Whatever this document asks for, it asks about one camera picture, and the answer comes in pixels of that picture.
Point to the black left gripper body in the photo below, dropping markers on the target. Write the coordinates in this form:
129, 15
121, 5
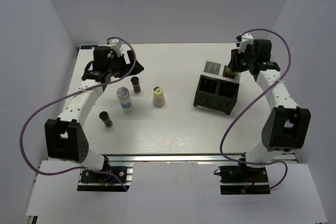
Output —
118, 66

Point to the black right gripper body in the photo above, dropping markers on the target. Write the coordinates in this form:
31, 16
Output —
246, 57

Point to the yellow-capped red sauce bottle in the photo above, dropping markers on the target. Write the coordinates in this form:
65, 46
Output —
229, 74

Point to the black-capped spice bottle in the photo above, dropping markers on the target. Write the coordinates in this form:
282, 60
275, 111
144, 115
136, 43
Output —
136, 84
104, 117

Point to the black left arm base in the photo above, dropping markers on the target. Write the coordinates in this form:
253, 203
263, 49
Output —
117, 177

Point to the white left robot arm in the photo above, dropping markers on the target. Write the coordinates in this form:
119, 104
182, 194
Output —
65, 138

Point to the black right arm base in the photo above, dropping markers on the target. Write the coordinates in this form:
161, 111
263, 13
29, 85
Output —
239, 179

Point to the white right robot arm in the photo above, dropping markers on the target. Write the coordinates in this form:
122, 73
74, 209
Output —
286, 127

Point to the black condiment organizer rack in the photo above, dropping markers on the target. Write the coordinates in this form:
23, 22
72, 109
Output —
214, 91

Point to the blue label sticker left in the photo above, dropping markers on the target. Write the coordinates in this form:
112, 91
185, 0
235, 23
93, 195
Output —
87, 47

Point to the blue-labelled white granule jar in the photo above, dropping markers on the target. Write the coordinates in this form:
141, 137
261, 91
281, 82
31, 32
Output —
123, 95

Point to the cream-lidded seasoning shaker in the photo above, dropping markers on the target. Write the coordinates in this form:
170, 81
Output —
158, 97

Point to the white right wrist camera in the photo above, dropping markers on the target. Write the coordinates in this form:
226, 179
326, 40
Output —
244, 40

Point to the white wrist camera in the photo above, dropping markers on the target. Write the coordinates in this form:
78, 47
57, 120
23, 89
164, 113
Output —
115, 45
244, 40

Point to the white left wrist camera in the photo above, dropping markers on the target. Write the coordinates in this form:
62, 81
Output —
115, 45

